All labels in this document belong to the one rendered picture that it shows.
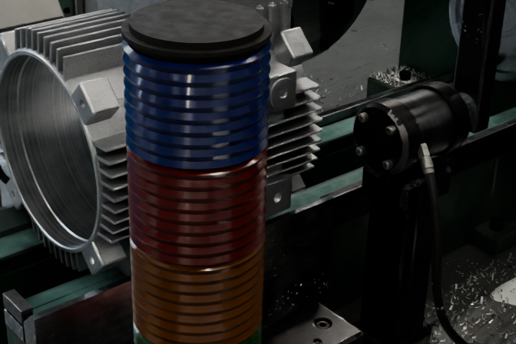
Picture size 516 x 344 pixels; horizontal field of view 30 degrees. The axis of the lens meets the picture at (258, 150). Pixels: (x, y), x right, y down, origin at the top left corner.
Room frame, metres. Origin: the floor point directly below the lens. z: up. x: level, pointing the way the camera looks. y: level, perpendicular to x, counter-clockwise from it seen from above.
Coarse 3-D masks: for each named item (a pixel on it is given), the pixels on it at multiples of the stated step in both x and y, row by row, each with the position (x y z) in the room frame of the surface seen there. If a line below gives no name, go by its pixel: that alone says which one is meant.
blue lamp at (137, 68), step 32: (128, 64) 0.35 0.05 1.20; (160, 64) 0.34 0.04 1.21; (192, 64) 0.34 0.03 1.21; (224, 64) 0.34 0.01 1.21; (256, 64) 0.35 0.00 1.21; (128, 96) 0.35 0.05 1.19; (160, 96) 0.34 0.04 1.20; (192, 96) 0.34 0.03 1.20; (224, 96) 0.34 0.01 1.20; (256, 96) 0.35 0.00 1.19; (128, 128) 0.36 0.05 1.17; (160, 128) 0.34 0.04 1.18; (192, 128) 0.34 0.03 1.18; (224, 128) 0.34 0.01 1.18; (256, 128) 0.35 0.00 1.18; (160, 160) 0.34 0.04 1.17; (192, 160) 0.34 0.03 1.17; (224, 160) 0.34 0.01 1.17
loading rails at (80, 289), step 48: (384, 96) 0.98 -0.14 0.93; (336, 144) 0.89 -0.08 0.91; (480, 144) 0.88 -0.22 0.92; (336, 192) 0.76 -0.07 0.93; (480, 192) 0.89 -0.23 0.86; (0, 240) 0.68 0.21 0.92; (288, 240) 0.70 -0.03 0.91; (336, 240) 0.75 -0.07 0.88; (480, 240) 0.87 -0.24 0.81; (0, 288) 0.65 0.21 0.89; (48, 288) 0.67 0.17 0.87; (96, 288) 0.61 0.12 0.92; (288, 288) 0.70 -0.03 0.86; (336, 288) 0.75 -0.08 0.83; (0, 336) 0.64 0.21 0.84; (48, 336) 0.55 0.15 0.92; (96, 336) 0.58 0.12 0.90
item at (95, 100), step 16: (288, 32) 0.72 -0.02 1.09; (0, 48) 0.69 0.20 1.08; (288, 48) 0.71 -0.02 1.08; (304, 48) 0.71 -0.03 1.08; (0, 64) 0.69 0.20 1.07; (288, 64) 0.71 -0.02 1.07; (96, 80) 0.61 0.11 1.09; (80, 96) 0.60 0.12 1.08; (96, 96) 0.60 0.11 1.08; (112, 96) 0.60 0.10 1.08; (80, 112) 0.60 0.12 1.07; (96, 112) 0.59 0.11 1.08; (112, 112) 0.60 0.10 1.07; (16, 192) 0.69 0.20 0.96; (16, 208) 0.69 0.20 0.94; (96, 256) 0.59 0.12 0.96; (112, 256) 0.59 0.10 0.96; (96, 272) 0.59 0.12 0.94
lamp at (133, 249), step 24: (144, 264) 0.35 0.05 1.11; (168, 264) 0.34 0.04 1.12; (216, 264) 0.34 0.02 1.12; (240, 264) 0.34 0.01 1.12; (144, 288) 0.35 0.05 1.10; (168, 288) 0.34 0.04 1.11; (192, 288) 0.34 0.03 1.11; (216, 288) 0.34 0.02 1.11; (240, 288) 0.35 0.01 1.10; (144, 312) 0.35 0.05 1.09; (168, 312) 0.34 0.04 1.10; (192, 312) 0.34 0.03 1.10; (216, 312) 0.34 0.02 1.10; (240, 312) 0.34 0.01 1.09; (144, 336) 0.35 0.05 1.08; (168, 336) 0.34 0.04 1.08; (192, 336) 0.34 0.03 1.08; (216, 336) 0.34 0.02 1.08; (240, 336) 0.35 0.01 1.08
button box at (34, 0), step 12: (0, 0) 0.85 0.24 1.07; (12, 0) 0.86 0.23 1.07; (24, 0) 0.86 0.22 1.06; (36, 0) 0.87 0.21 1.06; (48, 0) 0.88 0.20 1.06; (0, 12) 0.84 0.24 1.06; (12, 12) 0.85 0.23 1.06; (24, 12) 0.85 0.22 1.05; (36, 12) 0.86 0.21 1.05; (48, 12) 0.87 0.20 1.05; (60, 12) 0.87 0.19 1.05; (0, 24) 0.84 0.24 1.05; (12, 24) 0.84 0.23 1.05; (24, 24) 0.85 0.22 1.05
